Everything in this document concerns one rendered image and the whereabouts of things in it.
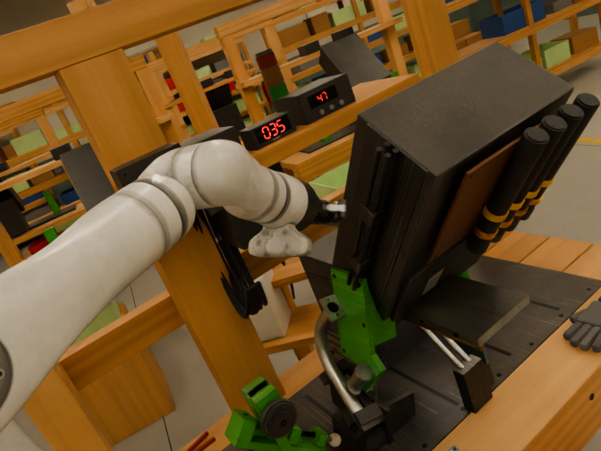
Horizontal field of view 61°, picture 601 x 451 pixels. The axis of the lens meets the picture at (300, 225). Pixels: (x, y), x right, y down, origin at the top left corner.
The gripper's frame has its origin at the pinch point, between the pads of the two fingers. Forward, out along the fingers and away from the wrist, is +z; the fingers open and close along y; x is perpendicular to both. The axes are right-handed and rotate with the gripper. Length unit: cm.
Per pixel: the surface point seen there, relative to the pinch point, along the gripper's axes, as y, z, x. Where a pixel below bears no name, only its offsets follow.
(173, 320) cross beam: 57, 28, 19
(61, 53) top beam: 54, -12, -35
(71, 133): 570, 363, -203
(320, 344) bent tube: 18.1, 33.9, 23.5
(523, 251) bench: -19, 103, -3
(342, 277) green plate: 9.3, 26.1, 8.5
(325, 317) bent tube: 14.4, 28.4, 17.0
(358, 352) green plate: 7.7, 31.2, 24.2
